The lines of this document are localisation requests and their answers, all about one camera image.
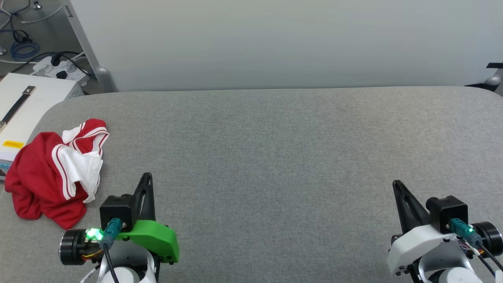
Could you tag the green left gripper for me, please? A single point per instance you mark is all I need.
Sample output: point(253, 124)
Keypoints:
point(155, 237)

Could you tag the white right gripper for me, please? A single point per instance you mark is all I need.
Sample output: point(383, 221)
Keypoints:
point(412, 247)

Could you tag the red and white jersey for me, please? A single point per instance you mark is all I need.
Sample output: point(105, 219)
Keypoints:
point(35, 177)

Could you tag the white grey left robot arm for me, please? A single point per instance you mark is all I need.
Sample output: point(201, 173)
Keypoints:
point(122, 275)

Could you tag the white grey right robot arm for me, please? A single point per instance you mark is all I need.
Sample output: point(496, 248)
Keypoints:
point(448, 271)

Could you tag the yellow warning label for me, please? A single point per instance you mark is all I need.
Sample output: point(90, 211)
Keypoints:
point(12, 144)

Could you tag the white equipment box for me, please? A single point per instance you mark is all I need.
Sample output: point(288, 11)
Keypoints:
point(43, 98)

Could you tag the grey partition foot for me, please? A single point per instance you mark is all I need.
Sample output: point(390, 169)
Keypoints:
point(493, 79)

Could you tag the white power strip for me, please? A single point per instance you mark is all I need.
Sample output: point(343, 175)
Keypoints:
point(51, 68)

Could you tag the white partition panel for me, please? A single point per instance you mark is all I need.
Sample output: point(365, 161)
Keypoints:
point(283, 43)

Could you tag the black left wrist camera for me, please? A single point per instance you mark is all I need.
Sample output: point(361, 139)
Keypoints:
point(116, 208)

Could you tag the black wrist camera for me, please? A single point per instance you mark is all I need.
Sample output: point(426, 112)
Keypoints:
point(448, 212)
point(116, 208)

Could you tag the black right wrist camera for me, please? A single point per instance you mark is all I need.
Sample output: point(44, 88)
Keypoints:
point(448, 212)

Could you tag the grey partition frame leg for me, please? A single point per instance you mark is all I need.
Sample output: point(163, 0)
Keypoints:
point(88, 51)

